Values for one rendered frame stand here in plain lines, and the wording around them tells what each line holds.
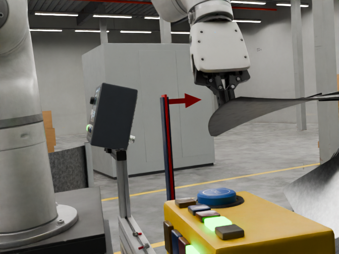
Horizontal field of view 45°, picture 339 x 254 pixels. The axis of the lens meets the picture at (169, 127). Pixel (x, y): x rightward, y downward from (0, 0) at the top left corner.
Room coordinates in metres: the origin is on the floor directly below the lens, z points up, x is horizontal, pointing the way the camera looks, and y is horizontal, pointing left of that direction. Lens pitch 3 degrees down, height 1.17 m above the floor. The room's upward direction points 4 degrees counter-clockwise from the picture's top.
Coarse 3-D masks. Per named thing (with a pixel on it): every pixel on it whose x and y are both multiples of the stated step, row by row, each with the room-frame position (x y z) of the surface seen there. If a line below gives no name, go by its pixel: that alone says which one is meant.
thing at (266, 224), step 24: (240, 192) 0.45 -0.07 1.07; (168, 216) 0.41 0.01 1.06; (192, 216) 0.37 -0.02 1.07; (240, 216) 0.36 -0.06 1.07; (264, 216) 0.35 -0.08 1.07; (288, 216) 0.35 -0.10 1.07; (192, 240) 0.33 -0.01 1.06; (216, 240) 0.30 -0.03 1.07; (240, 240) 0.29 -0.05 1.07; (264, 240) 0.29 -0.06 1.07; (288, 240) 0.30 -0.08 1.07; (312, 240) 0.30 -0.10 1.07
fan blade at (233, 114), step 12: (240, 96) 0.62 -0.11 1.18; (312, 96) 0.73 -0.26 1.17; (324, 96) 0.69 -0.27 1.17; (336, 96) 0.69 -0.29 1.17; (228, 108) 0.68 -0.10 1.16; (240, 108) 0.69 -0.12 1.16; (252, 108) 0.70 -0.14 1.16; (264, 108) 0.73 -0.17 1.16; (276, 108) 0.77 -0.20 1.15; (216, 120) 0.74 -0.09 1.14; (228, 120) 0.77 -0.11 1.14; (240, 120) 0.79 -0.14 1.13; (216, 132) 0.82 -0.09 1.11
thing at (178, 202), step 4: (176, 200) 0.41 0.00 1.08; (180, 200) 0.41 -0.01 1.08; (184, 200) 0.41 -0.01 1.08; (188, 200) 0.40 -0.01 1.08; (192, 200) 0.40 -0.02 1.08; (176, 204) 0.41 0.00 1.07; (180, 204) 0.40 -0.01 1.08; (184, 204) 0.40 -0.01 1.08; (188, 204) 0.40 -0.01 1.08; (192, 204) 0.40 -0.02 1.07
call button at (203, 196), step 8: (200, 192) 0.42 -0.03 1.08; (208, 192) 0.42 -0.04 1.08; (216, 192) 0.41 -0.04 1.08; (224, 192) 0.41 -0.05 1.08; (232, 192) 0.41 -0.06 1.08; (200, 200) 0.41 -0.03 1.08; (208, 200) 0.40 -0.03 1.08; (216, 200) 0.40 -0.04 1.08; (224, 200) 0.40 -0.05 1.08; (232, 200) 0.40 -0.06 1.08
